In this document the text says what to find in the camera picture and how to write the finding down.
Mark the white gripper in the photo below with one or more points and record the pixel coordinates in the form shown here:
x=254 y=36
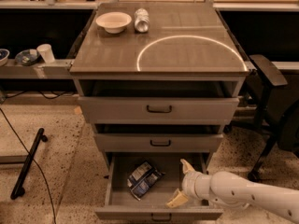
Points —
x=189 y=183

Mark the silver soda can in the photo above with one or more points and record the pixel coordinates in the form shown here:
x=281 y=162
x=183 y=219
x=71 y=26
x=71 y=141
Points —
x=142 y=20

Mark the black office chair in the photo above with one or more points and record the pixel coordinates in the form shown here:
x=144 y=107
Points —
x=276 y=115

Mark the blue bowl at edge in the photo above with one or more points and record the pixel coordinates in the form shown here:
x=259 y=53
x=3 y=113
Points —
x=4 y=53

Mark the grey drawer cabinet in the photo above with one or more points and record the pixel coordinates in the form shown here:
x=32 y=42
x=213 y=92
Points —
x=186 y=53

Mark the grey drawer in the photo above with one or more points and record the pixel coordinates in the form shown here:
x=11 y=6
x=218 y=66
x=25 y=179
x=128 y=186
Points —
x=132 y=142
x=163 y=111
x=120 y=204

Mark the middle grey drawer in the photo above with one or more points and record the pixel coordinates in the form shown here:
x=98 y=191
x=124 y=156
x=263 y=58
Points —
x=132 y=142

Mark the white paper cup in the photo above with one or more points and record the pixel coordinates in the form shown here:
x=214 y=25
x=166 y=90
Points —
x=46 y=53

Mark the blue chip bag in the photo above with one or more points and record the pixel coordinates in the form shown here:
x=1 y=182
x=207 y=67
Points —
x=142 y=179

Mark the top grey drawer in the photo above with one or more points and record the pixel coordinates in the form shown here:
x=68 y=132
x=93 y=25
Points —
x=163 y=111

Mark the grey side shelf rail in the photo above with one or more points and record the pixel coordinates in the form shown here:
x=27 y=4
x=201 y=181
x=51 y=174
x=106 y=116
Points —
x=57 y=70

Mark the bottom grey drawer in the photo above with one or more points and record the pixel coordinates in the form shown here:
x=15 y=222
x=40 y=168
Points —
x=120 y=204

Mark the white bowl on counter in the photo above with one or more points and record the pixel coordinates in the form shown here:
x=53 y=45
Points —
x=114 y=22

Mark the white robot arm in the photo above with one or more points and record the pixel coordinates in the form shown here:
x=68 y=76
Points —
x=230 y=190

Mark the blue bowl with items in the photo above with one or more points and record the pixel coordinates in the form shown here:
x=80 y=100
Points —
x=27 y=57

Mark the black floor bar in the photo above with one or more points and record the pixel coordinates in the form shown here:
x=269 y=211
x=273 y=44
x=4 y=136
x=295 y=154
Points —
x=19 y=190

